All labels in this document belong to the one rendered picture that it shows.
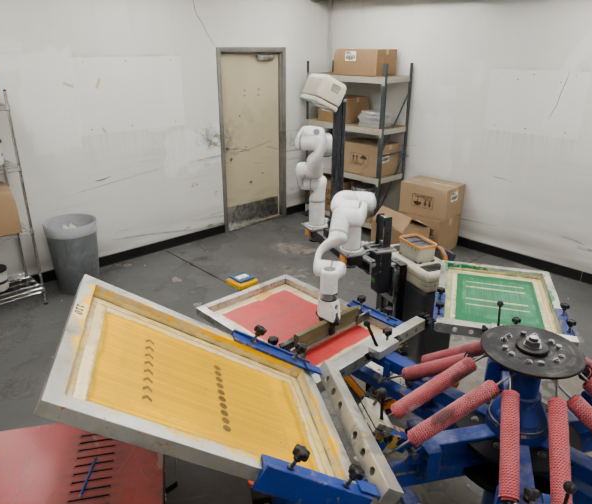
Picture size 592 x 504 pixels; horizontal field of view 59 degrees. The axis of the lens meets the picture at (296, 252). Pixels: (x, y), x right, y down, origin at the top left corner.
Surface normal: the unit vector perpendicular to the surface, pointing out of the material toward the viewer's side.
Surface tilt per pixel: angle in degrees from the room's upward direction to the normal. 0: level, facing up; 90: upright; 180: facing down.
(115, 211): 90
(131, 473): 0
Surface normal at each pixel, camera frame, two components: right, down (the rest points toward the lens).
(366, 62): -0.66, 0.27
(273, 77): 0.68, 0.27
